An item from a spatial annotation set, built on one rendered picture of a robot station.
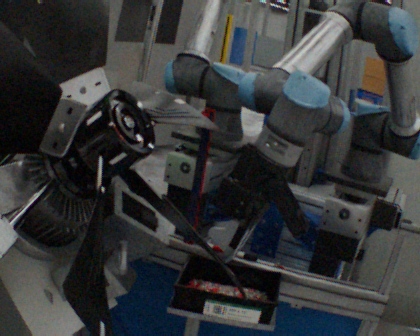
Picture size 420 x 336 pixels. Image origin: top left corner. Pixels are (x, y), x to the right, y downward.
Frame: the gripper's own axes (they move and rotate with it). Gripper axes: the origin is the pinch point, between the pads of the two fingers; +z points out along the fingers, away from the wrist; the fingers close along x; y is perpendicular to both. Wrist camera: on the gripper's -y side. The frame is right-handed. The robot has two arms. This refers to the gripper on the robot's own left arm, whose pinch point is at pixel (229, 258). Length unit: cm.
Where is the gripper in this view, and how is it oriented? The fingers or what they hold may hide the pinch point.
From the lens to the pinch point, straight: 95.1
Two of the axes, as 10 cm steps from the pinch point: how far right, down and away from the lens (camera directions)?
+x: -3.8, 1.7, -9.1
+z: -4.3, 8.4, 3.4
